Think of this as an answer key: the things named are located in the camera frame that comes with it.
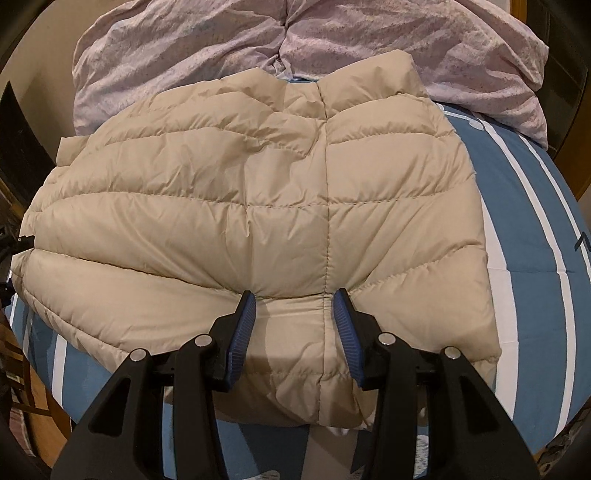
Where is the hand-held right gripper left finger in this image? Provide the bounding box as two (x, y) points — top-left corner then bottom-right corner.
(48, 290), (258, 480)

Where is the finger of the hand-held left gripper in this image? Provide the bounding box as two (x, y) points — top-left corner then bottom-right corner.
(0, 225), (35, 252)

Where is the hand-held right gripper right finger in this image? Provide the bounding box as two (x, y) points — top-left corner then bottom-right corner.
(331, 287), (542, 480)

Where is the beige puffer jacket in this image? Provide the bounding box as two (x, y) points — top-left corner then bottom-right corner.
(10, 50), (504, 437)

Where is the black television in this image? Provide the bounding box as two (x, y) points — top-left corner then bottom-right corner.
(0, 78), (58, 204)

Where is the blue white striped bed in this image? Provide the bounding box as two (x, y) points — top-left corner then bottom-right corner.
(9, 104), (591, 480)

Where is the lilac patterned quilt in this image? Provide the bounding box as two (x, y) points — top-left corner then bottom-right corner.
(74, 0), (550, 151)

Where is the wooden glass-panel door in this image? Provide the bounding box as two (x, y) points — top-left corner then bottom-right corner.
(508, 0), (591, 153)

